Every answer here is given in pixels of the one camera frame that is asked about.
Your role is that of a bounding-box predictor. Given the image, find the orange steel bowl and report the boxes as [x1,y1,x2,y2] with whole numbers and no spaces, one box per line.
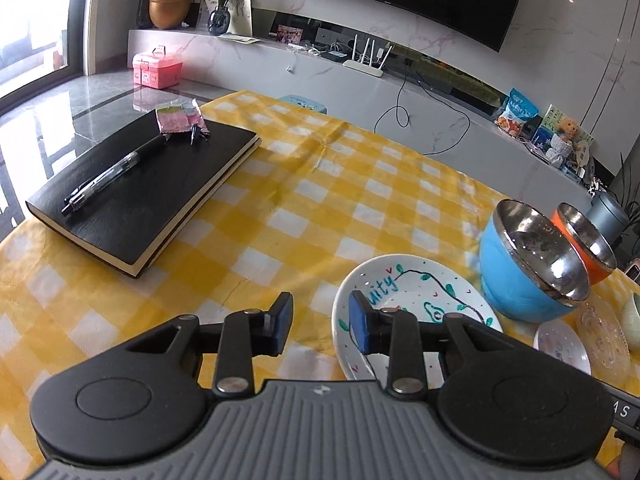
[552,203,617,285]

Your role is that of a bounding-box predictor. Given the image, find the white wifi router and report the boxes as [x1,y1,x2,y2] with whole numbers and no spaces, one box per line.
[343,38,394,78]

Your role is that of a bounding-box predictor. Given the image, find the light blue plastic stool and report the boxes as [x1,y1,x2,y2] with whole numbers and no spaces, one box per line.
[279,94,328,115]

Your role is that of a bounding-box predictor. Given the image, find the pink storage box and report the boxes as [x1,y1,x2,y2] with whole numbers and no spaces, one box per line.
[132,46,183,90]

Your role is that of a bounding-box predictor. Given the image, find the black pen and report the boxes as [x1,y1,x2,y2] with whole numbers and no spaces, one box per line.
[61,134,169,217]

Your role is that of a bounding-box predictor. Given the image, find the clear glass patterned plate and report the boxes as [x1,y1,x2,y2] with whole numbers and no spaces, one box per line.
[576,294,631,389]

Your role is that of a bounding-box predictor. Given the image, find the green ceramic bowl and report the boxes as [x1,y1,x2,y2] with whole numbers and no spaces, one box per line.
[620,292,640,353]

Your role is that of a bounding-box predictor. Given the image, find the blue steel bowl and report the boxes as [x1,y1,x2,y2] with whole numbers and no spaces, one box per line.
[480,198,591,324]

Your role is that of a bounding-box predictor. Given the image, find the right hand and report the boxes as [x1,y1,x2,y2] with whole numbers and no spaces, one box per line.
[605,445,640,480]

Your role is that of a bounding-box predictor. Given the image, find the pink folded paper packet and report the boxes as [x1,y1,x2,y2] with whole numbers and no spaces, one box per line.
[155,99,210,145]

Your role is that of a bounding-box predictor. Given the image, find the blue snack bag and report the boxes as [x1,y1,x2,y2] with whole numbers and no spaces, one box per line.
[494,88,539,138]

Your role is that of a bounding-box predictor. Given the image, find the black notebook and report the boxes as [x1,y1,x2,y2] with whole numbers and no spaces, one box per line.
[26,113,260,278]

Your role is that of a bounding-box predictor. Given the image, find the teddy bear toy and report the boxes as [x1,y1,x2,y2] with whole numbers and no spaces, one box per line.
[544,117,582,168]

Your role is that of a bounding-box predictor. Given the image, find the grey metal trash bin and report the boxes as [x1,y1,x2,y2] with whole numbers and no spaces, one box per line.
[586,192,629,244]

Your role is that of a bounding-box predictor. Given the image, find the small white sticker plate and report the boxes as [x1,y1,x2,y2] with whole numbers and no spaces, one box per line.
[533,320,591,375]

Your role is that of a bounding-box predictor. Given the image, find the gold acorn vase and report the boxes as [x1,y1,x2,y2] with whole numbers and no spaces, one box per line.
[149,0,192,29]

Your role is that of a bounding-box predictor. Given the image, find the white fruity painted plate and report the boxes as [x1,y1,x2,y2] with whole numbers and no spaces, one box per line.
[332,254,502,385]

